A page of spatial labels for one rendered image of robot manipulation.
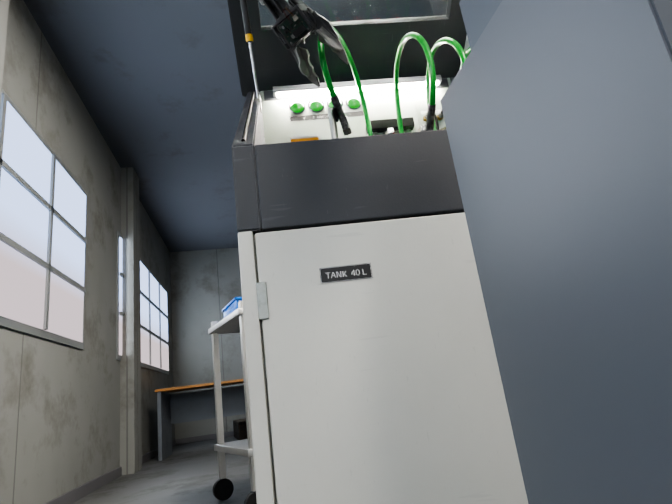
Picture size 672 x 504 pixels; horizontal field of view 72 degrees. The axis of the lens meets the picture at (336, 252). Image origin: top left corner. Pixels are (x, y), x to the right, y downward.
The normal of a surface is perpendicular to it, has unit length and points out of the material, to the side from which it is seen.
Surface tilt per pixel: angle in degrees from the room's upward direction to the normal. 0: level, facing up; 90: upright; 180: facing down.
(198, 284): 90
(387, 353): 90
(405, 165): 90
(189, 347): 90
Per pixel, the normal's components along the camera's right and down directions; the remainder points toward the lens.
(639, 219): -0.98, 0.07
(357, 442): 0.06, -0.29
